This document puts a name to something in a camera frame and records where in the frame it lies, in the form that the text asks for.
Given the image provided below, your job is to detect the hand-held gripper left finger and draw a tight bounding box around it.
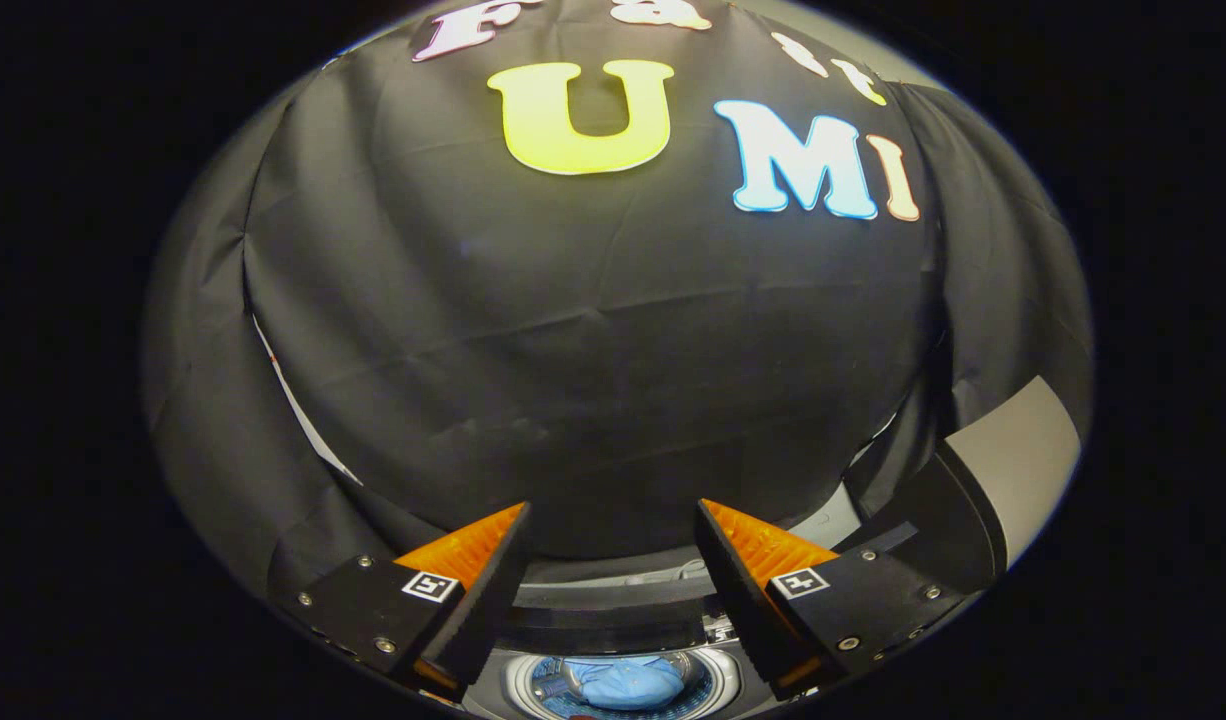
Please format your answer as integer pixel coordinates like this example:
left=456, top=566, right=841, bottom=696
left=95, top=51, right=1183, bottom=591
left=268, top=502, right=534, bottom=701

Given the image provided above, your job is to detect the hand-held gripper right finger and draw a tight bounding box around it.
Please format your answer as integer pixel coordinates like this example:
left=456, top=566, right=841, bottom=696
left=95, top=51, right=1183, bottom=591
left=693, top=498, right=969, bottom=701

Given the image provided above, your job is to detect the grey washing machine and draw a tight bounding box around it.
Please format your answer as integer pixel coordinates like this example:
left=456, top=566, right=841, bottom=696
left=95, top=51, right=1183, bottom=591
left=463, top=560, right=774, bottom=720

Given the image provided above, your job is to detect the dark washing machine lid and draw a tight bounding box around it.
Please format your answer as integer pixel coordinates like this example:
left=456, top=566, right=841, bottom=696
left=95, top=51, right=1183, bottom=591
left=498, top=575, right=724, bottom=656

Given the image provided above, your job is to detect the blue polo shirt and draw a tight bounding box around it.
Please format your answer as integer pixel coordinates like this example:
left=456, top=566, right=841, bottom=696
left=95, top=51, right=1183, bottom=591
left=563, top=655, right=686, bottom=712

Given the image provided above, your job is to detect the black backdrop cloth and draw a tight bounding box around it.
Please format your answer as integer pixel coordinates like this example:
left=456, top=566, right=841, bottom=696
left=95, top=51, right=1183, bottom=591
left=143, top=0, right=1094, bottom=601

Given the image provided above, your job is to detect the silver cabinet with dark top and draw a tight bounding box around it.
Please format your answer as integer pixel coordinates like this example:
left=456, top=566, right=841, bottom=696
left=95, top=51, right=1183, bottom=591
left=838, top=375, right=1084, bottom=601

